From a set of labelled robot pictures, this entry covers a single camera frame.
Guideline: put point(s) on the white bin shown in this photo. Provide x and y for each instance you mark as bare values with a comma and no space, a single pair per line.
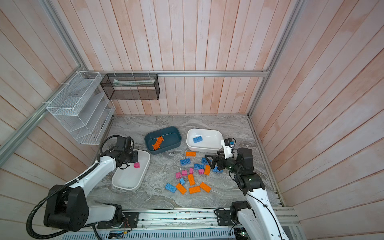
131,178
211,140

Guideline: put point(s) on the orange lego brick top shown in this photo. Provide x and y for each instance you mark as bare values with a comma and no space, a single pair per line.
190,154

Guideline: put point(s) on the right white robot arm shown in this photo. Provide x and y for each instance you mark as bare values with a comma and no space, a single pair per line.
255,214

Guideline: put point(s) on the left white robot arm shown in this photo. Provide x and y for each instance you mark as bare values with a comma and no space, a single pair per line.
67,208

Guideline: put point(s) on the teal plastic bin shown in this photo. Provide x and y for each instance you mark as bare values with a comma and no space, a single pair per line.
171,139

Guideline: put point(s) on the aluminium front rail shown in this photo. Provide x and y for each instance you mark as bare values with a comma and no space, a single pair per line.
167,219

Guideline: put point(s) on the long orange lego stack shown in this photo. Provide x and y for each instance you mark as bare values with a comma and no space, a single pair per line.
157,144

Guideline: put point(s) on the pink lego cube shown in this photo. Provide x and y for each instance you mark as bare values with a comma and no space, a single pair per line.
136,165

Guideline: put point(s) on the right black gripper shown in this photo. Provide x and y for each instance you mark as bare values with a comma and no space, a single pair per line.
222,159

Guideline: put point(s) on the orange lego brick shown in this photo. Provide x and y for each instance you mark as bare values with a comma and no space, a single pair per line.
190,154
205,187
181,188
207,170
191,180
193,190

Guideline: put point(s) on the orange lego brick upright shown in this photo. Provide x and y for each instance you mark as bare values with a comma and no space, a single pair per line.
207,170

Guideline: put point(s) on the blue lego brick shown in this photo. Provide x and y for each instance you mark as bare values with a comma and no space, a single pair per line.
197,139
215,170
199,166
204,161
185,162
170,188

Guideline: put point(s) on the black mesh basket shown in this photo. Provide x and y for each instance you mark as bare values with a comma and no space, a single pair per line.
128,87

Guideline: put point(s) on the orange lego brick bottom middle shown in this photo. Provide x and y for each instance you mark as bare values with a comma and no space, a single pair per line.
193,190

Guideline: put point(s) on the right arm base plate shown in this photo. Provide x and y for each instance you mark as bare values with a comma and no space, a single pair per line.
226,217

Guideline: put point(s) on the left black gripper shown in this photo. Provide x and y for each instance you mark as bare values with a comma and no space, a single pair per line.
135,157

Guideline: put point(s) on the orange lego brick centre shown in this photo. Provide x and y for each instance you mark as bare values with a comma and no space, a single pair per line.
191,180

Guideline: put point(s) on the white bin back right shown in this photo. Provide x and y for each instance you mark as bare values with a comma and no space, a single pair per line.
211,140

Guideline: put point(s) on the orange lego brick bottom right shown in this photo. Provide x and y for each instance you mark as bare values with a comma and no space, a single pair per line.
205,187

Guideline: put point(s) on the white bin left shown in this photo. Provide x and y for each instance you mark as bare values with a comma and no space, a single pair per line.
131,178

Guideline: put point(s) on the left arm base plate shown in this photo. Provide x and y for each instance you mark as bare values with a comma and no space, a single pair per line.
124,220

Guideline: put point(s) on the orange lego brick bottom left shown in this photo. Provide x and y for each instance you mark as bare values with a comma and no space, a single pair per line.
181,188

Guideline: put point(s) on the white wire mesh shelf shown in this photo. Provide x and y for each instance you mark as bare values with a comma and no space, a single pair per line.
83,110

